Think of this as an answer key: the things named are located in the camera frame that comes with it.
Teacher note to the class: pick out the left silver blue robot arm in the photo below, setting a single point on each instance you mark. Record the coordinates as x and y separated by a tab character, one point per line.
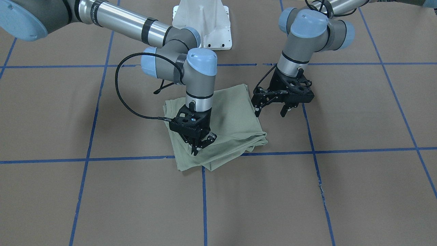
313	28

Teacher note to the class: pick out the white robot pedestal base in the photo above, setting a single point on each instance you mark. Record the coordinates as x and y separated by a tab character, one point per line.
209	17

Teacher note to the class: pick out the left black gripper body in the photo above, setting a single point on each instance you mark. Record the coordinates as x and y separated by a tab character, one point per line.
275	84

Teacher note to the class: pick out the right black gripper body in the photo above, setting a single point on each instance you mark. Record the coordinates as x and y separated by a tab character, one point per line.
195	139

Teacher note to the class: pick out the olive green long-sleeve shirt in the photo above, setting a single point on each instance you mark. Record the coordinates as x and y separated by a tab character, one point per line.
237	128

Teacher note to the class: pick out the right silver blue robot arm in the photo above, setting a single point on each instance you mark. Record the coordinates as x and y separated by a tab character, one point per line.
171	54

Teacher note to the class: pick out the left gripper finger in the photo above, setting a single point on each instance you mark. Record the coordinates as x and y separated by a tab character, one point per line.
284	110
257	112

